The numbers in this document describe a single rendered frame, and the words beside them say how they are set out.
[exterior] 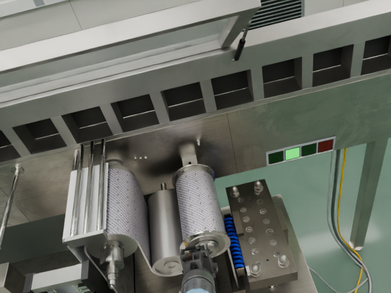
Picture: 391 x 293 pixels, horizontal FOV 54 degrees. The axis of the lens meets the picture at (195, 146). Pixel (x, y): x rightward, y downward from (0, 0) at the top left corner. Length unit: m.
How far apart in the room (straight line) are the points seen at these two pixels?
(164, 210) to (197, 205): 0.16
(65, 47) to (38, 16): 3.06
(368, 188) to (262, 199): 0.73
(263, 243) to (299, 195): 1.42
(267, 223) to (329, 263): 1.13
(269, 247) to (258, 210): 0.16
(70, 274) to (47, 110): 0.48
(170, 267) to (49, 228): 0.59
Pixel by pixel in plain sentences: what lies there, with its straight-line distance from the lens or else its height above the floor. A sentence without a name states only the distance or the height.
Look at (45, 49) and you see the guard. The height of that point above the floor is 1.98.
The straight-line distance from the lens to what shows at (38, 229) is 1.65.
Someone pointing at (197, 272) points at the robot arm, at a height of 1.44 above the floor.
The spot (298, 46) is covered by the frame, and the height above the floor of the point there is 1.61.
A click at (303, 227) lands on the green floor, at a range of 2.63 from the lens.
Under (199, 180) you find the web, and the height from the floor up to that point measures 1.31.
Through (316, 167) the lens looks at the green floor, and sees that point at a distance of 2.94.
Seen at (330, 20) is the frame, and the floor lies 1.65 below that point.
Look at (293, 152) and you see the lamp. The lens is 1.42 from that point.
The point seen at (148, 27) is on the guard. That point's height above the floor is 1.97.
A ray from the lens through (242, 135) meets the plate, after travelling 1.30.
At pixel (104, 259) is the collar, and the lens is 1.08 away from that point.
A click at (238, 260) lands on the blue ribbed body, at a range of 1.35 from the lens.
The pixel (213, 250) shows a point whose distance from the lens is 1.14.
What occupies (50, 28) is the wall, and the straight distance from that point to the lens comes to 3.71.
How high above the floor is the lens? 2.24
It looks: 45 degrees down
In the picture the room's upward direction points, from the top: 16 degrees counter-clockwise
